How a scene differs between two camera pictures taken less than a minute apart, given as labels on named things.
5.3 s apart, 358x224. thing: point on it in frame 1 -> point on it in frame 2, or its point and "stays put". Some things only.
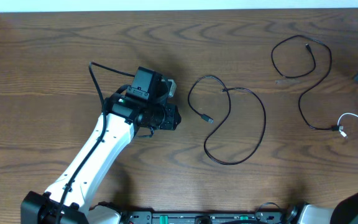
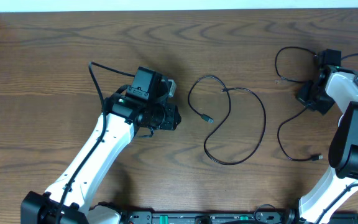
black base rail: (205, 218) stays put
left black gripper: (171, 116) stays put
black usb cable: (332, 128) -> (315, 157)
